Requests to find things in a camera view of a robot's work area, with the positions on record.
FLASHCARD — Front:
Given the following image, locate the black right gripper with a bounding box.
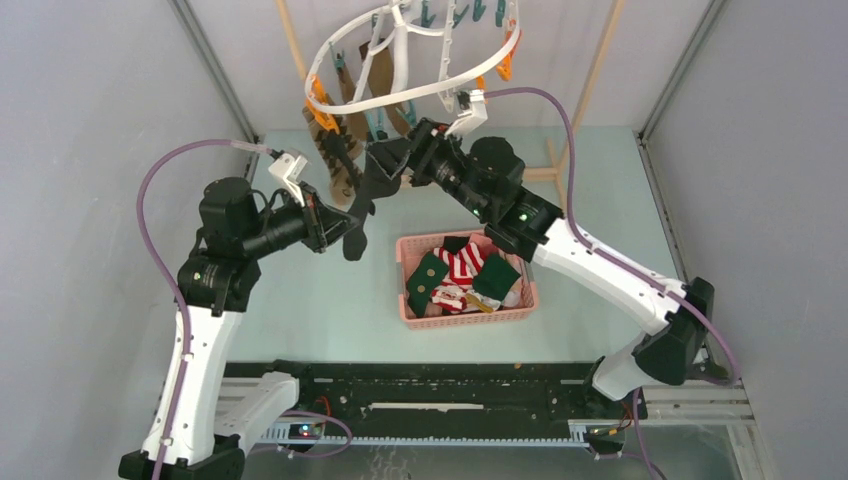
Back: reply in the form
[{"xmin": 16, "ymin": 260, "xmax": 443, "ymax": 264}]
[{"xmin": 363, "ymin": 120, "xmax": 491, "ymax": 223}]

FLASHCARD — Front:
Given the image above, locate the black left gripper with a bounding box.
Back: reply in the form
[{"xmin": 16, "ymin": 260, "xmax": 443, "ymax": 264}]
[{"xmin": 242, "ymin": 180, "xmax": 360, "ymax": 259}]

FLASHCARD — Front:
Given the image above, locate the black blue white sock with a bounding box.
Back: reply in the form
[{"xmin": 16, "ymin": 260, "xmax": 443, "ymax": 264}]
[{"xmin": 441, "ymin": 235, "xmax": 470, "ymax": 255}]

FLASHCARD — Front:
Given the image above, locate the red white striped sock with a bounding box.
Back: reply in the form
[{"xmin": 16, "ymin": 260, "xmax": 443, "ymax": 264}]
[
  {"xmin": 432, "ymin": 242, "xmax": 486, "ymax": 286},
  {"xmin": 430, "ymin": 274, "xmax": 475, "ymax": 314}
]

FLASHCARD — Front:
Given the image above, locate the brown argyle sock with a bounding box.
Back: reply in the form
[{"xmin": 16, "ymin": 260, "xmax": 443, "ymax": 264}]
[{"xmin": 302, "ymin": 106, "xmax": 363, "ymax": 207}]

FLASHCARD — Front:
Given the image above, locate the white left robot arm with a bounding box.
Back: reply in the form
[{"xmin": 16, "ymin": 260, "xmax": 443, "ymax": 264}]
[{"xmin": 118, "ymin": 177, "xmax": 359, "ymax": 479}]

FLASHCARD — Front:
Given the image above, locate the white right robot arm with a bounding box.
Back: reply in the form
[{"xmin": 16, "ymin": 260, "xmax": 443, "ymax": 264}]
[{"xmin": 362, "ymin": 119, "xmax": 714, "ymax": 418}]

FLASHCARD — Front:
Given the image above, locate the white oval clip hanger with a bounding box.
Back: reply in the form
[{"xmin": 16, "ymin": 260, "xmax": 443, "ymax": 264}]
[{"xmin": 303, "ymin": 1, "xmax": 523, "ymax": 117}]

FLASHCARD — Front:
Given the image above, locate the wooden hanger rack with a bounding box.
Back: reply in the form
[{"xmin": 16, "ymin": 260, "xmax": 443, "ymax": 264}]
[{"xmin": 274, "ymin": 0, "xmax": 627, "ymax": 213}]

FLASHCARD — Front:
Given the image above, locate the pink plastic basket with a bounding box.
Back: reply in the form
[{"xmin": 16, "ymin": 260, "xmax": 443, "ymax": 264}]
[{"xmin": 395, "ymin": 230, "xmax": 539, "ymax": 329}]

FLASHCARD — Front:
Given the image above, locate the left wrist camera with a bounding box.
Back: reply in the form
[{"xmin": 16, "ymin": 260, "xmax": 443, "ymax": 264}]
[{"xmin": 268, "ymin": 150, "xmax": 308, "ymax": 207}]

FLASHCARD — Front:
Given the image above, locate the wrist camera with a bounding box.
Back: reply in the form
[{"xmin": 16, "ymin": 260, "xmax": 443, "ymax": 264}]
[
  {"xmin": 445, "ymin": 89, "xmax": 488, "ymax": 138},
  {"xmin": 268, "ymin": 150, "xmax": 308, "ymax": 207}
]

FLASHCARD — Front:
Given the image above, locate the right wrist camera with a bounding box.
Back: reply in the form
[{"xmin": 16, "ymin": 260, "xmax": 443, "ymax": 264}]
[{"xmin": 445, "ymin": 89, "xmax": 488, "ymax": 138}]

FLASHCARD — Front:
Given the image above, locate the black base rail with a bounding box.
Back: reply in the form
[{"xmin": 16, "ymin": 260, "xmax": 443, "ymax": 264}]
[{"xmin": 224, "ymin": 360, "xmax": 648, "ymax": 441}]

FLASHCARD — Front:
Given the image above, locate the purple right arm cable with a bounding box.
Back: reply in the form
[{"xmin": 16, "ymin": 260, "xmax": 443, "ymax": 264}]
[{"xmin": 483, "ymin": 87, "xmax": 742, "ymax": 480}]

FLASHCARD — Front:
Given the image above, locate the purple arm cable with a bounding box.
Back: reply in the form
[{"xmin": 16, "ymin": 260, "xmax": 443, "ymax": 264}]
[
  {"xmin": 135, "ymin": 139, "xmax": 354, "ymax": 480},
  {"xmin": 483, "ymin": 87, "xmax": 742, "ymax": 480}
]

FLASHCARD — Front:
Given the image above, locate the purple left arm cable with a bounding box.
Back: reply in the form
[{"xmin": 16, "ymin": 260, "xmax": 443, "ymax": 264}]
[{"xmin": 135, "ymin": 139, "xmax": 354, "ymax": 480}]

